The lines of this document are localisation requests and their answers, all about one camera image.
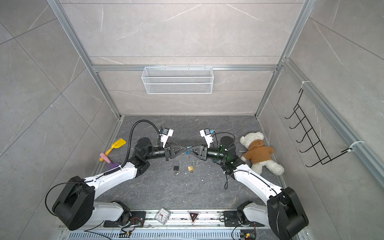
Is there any white teddy bear brown hoodie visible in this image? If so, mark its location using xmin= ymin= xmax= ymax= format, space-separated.
xmin=240 ymin=132 xmax=285 ymax=176

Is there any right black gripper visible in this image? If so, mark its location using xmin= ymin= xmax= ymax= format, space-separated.
xmin=188 ymin=144 xmax=228 ymax=163

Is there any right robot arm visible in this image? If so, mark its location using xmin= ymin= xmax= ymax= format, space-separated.
xmin=187 ymin=136 xmax=309 ymax=240

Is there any small white clock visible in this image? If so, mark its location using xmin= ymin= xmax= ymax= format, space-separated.
xmin=155 ymin=208 xmax=172 ymax=225

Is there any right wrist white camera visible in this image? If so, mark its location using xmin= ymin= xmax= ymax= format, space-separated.
xmin=200 ymin=129 xmax=214 ymax=148

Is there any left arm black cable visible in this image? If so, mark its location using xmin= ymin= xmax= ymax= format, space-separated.
xmin=121 ymin=119 xmax=160 ymax=167

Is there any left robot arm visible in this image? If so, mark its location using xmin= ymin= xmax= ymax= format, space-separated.
xmin=52 ymin=138 xmax=187 ymax=231

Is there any pink purple toy shovel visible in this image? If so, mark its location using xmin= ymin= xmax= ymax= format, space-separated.
xmin=99 ymin=153 xmax=120 ymax=170

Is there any red triangle warning sign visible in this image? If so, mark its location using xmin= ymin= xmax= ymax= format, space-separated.
xmin=188 ymin=211 xmax=201 ymax=225

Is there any white wire mesh basket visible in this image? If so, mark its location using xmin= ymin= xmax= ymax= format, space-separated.
xmin=142 ymin=67 xmax=214 ymax=95

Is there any wrist white camera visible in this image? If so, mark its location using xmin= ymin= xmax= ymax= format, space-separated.
xmin=159 ymin=127 xmax=174 ymax=148
xmin=200 ymin=129 xmax=214 ymax=148

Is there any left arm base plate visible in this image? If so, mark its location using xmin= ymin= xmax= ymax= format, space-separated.
xmin=103 ymin=211 xmax=147 ymax=228

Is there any yellow toy shovel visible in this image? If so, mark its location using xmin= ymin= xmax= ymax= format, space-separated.
xmin=105 ymin=139 xmax=127 ymax=156

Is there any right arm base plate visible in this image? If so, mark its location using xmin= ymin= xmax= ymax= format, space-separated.
xmin=219 ymin=211 xmax=264 ymax=227

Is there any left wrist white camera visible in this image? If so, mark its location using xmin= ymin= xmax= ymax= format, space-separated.
xmin=159 ymin=127 xmax=174 ymax=148

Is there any brass padlock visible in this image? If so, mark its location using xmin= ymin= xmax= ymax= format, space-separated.
xmin=188 ymin=162 xmax=196 ymax=173

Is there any black wire hook rack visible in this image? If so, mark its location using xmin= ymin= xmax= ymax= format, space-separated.
xmin=284 ymin=89 xmax=353 ymax=168

